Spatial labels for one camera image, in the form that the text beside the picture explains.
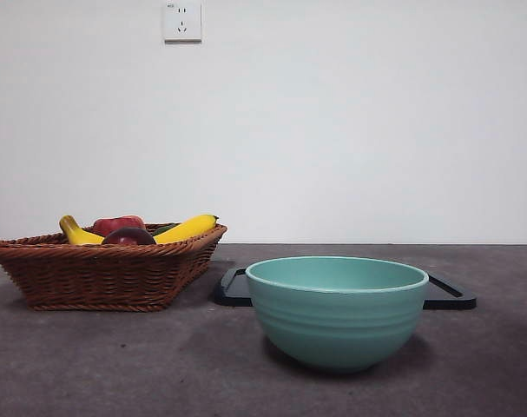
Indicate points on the green vegetable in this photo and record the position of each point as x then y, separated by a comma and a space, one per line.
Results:
163, 229

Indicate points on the dark red plum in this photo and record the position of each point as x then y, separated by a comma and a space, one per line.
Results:
128, 237

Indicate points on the white wall socket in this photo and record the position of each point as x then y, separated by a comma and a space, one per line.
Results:
182, 26

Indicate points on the red apple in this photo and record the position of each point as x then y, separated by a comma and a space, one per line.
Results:
117, 223

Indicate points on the teal ribbed bowl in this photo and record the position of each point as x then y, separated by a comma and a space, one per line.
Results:
337, 330

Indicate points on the brown wicker basket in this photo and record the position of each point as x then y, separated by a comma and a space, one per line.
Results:
98, 278

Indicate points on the yellow banana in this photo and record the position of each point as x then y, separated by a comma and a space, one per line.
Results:
189, 227

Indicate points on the dark rectangular tray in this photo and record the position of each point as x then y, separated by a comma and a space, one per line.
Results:
449, 297

